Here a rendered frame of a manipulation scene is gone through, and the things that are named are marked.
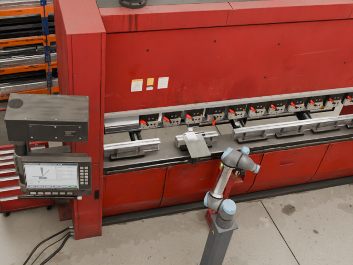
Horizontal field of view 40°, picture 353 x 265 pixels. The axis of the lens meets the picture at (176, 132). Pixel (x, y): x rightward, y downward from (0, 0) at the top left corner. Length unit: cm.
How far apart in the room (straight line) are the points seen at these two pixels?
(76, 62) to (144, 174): 150
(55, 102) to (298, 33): 199
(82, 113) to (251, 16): 146
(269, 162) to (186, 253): 119
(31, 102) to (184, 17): 121
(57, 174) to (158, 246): 173
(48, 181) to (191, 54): 140
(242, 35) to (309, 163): 189
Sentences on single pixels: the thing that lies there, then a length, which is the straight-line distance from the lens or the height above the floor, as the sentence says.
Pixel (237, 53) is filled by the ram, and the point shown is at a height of 189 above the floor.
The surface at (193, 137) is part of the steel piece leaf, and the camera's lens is 438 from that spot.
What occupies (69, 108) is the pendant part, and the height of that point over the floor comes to 195.
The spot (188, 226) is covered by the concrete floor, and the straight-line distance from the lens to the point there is 498.
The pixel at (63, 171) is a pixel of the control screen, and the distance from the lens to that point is 337.
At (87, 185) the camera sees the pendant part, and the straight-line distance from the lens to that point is 347.
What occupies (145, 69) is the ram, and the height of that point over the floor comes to 180.
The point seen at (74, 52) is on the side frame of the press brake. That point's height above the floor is 215.
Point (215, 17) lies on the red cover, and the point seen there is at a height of 224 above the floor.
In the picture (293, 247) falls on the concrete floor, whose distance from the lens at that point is 513.
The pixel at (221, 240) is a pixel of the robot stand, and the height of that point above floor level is 63.
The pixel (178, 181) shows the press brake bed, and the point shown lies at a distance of 463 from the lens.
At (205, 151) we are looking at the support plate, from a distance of 428.
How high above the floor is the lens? 404
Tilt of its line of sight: 44 degrees down
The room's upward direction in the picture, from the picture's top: 9 degrees clockwise
